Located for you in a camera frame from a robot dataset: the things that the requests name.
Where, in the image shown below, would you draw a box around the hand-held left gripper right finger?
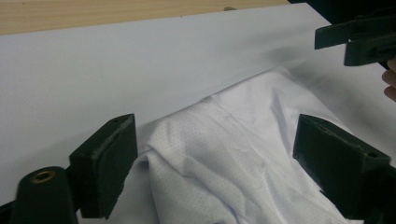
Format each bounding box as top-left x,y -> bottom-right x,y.
292,113 -> 396,220

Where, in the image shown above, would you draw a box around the white shorts with black waistband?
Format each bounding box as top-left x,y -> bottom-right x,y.
136,66 -> 366,224

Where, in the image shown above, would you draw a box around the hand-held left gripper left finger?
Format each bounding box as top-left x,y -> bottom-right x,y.
68,113 -> 139,220

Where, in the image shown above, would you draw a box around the wooden table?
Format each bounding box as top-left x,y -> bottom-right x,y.
0,0 -> 291,36

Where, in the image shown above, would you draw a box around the white board table cover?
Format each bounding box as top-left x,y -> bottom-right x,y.
0,2 -> 396,224

